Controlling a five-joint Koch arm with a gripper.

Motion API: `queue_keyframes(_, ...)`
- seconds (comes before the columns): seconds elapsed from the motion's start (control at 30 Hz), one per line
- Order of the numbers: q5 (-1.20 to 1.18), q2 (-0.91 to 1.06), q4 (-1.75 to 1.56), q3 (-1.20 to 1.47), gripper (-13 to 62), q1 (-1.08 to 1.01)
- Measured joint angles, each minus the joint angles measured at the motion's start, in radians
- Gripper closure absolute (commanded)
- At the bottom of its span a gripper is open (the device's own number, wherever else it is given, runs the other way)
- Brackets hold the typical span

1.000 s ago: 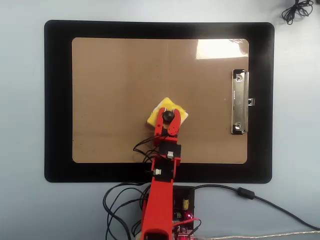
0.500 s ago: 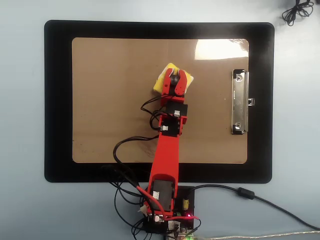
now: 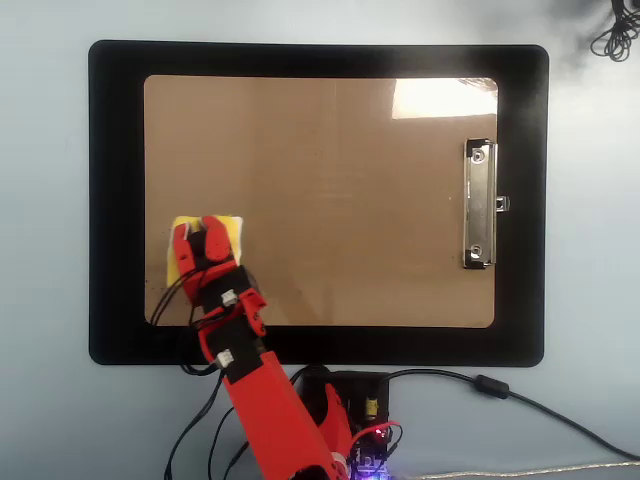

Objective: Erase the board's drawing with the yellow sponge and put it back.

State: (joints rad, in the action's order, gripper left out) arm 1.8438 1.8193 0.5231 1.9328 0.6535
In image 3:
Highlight metal clipboard clip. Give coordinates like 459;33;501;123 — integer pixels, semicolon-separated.
460;137;512;271

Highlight coiled black cable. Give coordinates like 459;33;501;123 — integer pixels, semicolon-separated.
589;0;640;63

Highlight red wire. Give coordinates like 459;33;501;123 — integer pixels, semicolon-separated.
349;421;405;459

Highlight thin black servo wires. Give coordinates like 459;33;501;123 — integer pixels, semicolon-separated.
148;272;252;480

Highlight brown clipboard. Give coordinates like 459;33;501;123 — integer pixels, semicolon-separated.
143;74;500;330

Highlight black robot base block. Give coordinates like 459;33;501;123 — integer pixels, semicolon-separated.
294;366;394;480

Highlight silver braided USB cable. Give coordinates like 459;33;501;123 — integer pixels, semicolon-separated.
393;460;640;480

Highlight black rubber mat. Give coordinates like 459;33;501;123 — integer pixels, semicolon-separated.
88;39;551;369

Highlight robot controller circuit board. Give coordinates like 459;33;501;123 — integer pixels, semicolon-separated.
348;423;397;480

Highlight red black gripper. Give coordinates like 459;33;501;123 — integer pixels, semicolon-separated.
171;214;269;337

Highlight black power cable with ferrite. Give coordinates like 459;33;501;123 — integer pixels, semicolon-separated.
383;368;640;462

